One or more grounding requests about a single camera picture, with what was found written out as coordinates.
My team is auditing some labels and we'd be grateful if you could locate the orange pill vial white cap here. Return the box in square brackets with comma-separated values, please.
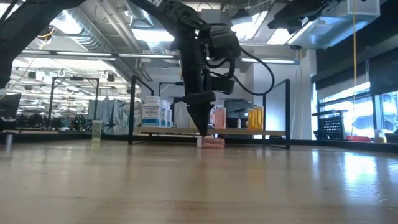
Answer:
[255, 105, 265, 130]
[248, 106, 257, 130]

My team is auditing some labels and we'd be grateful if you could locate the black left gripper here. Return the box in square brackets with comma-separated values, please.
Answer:
[179, 29, 218, 138]

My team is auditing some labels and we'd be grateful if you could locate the black aluminium rig frame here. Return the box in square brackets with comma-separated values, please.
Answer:
[0, 130, 398, 154]

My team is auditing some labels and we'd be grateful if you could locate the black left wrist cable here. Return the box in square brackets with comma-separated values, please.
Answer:
[205, 46, 276, 96]

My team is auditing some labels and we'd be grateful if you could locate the dark computer monitor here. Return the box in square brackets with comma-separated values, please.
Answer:
[0, 93, 22, 121]

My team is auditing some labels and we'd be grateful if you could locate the white plastic cup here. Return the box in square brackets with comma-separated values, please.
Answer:
[374, 129, 387, 144]

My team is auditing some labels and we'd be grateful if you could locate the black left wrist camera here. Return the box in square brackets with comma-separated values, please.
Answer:
[210, 77, 236, 95]

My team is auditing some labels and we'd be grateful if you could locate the pink pill vial white cap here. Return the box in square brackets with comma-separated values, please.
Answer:
[214, 107, 227, 130]
[196, 136, 226, 149]

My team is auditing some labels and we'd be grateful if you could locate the black perforated crate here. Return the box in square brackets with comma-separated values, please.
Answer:
[312, 108, 349, 141]

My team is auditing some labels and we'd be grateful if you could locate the wooden shelf black metal frame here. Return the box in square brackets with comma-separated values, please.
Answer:
[128, 75, 291, 149]

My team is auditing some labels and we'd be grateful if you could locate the black yellow ceiling device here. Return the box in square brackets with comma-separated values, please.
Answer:
[37, 26, 57, 41]

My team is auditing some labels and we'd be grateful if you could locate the light blue tarp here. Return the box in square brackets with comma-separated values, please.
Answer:
[88, 98, 144, 135]

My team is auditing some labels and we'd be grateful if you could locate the silver rectangular air duct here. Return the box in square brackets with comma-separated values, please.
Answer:
[229, 0, 382, 49]

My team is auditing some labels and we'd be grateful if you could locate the long ceiling light bar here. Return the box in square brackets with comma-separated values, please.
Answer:
[18, 49, 301, 65]

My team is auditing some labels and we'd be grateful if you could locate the low red object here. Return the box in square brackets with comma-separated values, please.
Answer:
[346, 135, 373, 143]

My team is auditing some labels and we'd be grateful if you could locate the dark background screen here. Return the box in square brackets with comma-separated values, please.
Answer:
[224, 98, 254, 128]

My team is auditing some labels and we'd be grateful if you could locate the silver ventilation duct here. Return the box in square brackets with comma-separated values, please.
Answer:
[124, 2, 175, 55]
[51, 6, 147, 86]

